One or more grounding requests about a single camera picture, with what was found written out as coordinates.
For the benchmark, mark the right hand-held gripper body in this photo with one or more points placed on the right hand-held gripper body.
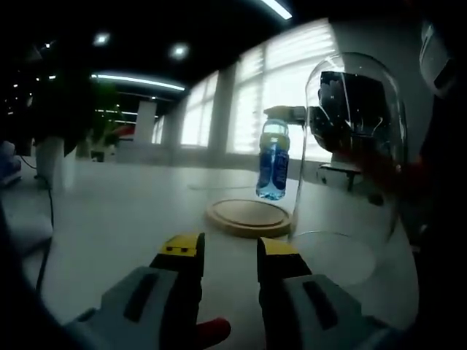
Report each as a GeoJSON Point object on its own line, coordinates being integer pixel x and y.
{"type": "Point", "coordinates": [361, 98]}

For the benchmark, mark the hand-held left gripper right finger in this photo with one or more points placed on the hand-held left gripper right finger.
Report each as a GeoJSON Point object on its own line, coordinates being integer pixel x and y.
{"type": "Point", "coordinates": [310, 310]}

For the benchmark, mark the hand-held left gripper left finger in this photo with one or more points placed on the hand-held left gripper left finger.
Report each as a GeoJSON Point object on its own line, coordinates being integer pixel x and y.
{"type": "Point", "coordinates": [146, 302]}

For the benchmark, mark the blue Mizone drink bottle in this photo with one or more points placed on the blue Mizone drink bottle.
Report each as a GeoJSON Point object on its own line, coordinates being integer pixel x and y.
{"type": "Point", "coordinates": [273, 164]}

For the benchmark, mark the clear glass dome cover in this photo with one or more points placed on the clear glass dome cover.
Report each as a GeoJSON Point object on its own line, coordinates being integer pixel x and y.
{"type": "Point", "coordinates": [365, 218]}

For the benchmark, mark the round wooden base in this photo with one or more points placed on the round wooden base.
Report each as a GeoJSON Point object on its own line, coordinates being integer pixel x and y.
{"type": "Point", "coordinates": [248, 218]}

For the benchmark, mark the person's right hand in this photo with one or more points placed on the person's right hand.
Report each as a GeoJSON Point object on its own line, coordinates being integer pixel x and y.
{"type": "Point", "coordinates": [339, 142]}

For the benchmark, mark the person's left hand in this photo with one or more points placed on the person's left hand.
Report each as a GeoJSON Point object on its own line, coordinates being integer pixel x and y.
{"type": "Point", "coordinates": [213, 326]}

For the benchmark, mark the white desk with dark legs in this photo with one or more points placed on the white desk with dark legs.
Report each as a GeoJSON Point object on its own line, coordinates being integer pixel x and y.
{"type": "Point", "coordinates": [339, 173]}

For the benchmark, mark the white chest device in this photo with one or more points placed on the white chest device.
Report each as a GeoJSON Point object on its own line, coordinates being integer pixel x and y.
{"type": "Point", "coordinates": [436, 62]}

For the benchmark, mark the green plant in white pot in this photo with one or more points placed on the green plant in white pot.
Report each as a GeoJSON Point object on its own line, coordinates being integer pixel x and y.
{"type": "Point", "coordinates": [69, 116]}

